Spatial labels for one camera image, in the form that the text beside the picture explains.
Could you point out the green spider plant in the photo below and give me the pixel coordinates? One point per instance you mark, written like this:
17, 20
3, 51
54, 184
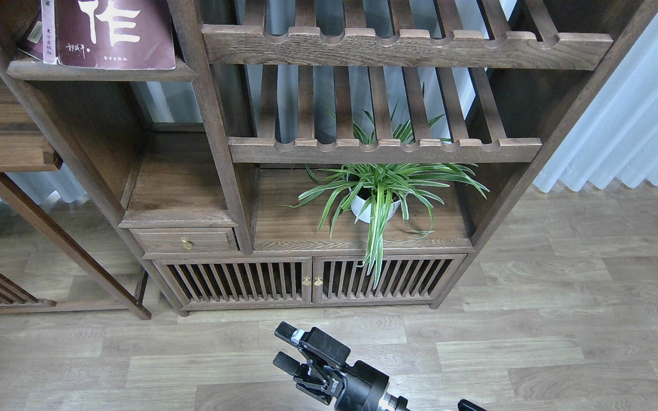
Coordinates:
404, 180

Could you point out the white sheer curtain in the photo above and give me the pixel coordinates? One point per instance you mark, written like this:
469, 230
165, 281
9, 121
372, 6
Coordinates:
615, 142

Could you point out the dark maroon book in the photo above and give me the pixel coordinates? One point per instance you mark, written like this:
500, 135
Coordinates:
107, 35

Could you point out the white plant pot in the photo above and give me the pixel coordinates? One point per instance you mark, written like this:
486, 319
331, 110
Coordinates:
363, 211

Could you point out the brass drawer knob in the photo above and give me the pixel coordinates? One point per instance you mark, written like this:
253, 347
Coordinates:
187, 244

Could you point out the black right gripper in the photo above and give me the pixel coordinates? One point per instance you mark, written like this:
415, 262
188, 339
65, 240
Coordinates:
326, 376

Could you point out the dark wooden bookshelf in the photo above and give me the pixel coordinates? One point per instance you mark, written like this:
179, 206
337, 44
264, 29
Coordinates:
214, 150

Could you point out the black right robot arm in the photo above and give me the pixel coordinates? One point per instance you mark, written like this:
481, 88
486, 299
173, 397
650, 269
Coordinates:
326, 376

